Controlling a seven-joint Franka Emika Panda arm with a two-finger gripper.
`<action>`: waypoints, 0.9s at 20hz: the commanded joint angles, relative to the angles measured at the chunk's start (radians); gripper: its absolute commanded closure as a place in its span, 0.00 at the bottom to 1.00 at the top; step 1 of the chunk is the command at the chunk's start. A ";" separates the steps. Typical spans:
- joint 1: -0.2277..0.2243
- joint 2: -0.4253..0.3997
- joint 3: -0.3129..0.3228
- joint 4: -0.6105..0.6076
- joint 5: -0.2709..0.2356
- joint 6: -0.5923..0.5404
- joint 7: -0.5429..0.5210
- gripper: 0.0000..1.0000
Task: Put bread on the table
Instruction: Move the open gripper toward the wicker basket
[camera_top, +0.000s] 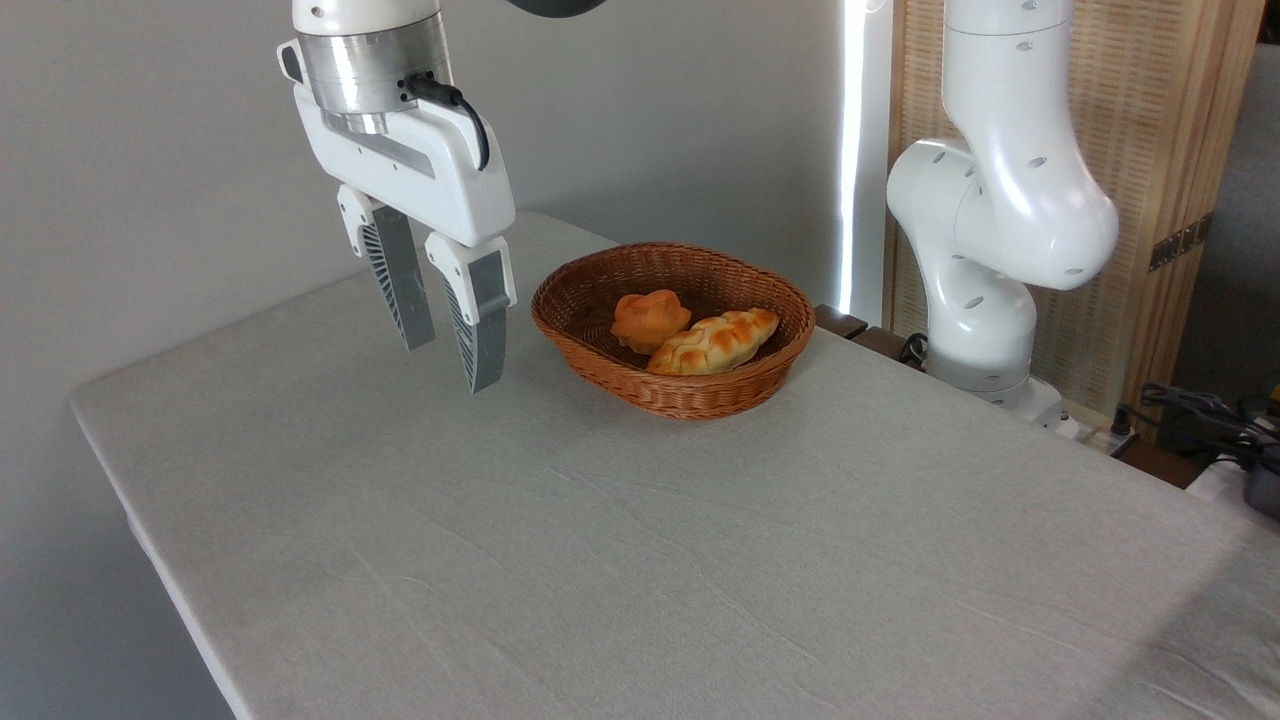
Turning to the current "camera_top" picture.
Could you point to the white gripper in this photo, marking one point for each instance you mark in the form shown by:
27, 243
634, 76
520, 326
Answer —
450, 190

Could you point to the round orange bread roll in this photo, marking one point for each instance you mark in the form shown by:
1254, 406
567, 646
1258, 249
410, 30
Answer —
648, 318

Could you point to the braided golden bread loaf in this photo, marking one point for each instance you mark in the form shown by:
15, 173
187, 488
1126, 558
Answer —
715, 342

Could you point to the brown wicker basket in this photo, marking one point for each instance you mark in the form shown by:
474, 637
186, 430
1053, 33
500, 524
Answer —
690, 395

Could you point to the light gray tablecloth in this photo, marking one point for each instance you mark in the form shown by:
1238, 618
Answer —
600, 550

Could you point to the white power strip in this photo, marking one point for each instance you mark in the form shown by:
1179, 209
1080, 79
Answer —
1105, 438

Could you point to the brass screen hinge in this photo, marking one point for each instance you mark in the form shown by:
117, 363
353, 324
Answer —
1180, 242

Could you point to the bamboo folding screen wooden frame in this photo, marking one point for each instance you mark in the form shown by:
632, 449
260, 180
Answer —
1150, 100

